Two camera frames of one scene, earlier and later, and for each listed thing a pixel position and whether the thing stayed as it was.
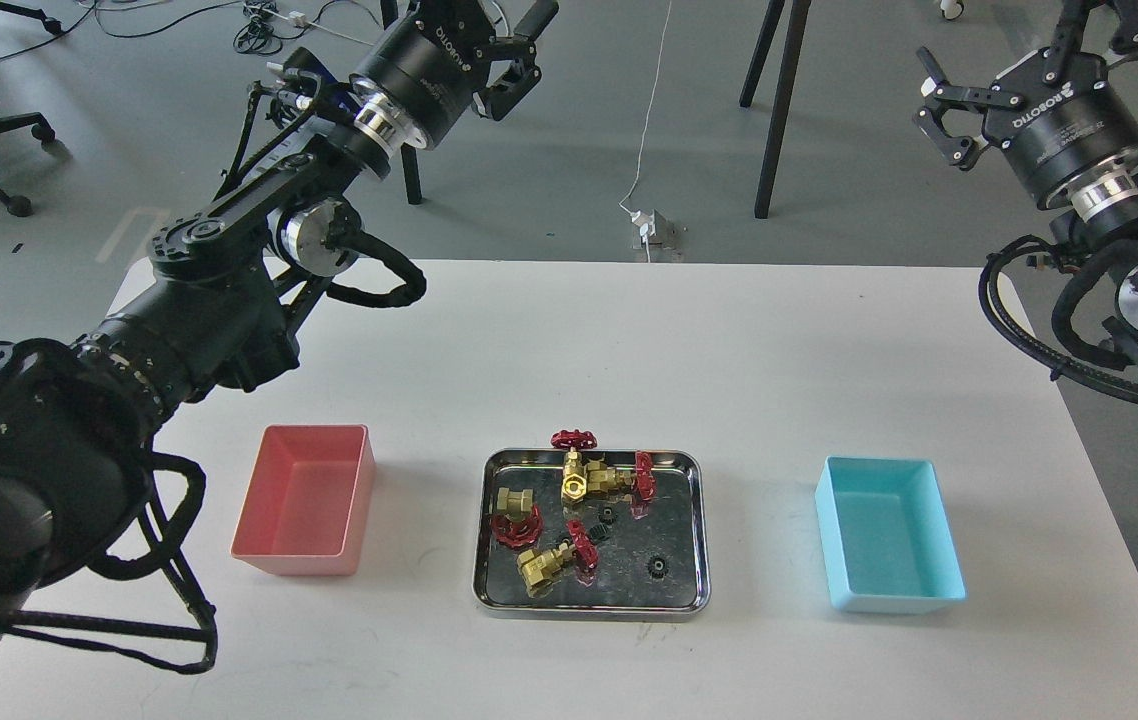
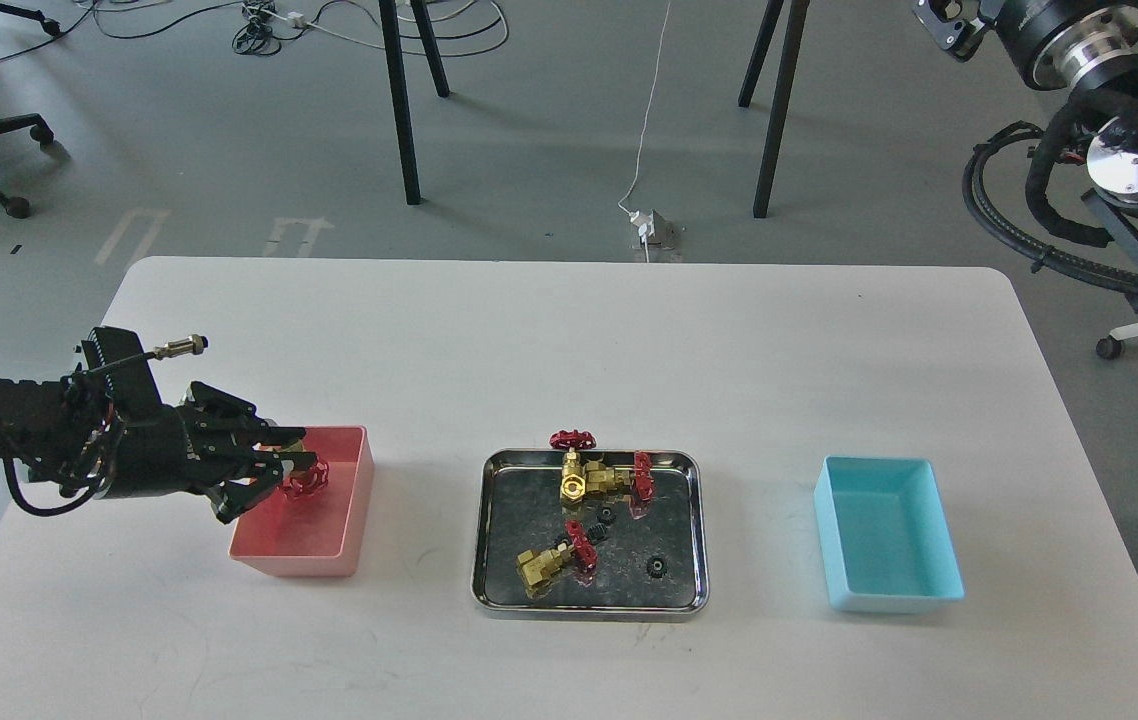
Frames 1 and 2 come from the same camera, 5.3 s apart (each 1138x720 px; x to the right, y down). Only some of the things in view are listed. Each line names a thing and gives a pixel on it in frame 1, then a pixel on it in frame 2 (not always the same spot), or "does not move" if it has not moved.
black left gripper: [427, 74] -> [210, 442]
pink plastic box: [308, 502] does not move
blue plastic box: [886, 535] does not move
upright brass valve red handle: [574, 480] does not move
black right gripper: [1062, 121] -> [1056, 40]
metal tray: [537, 557] does not move
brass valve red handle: [540, 567] does not move
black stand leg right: [773, 15] does not move
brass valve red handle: [520, 533] -> [304, 483]
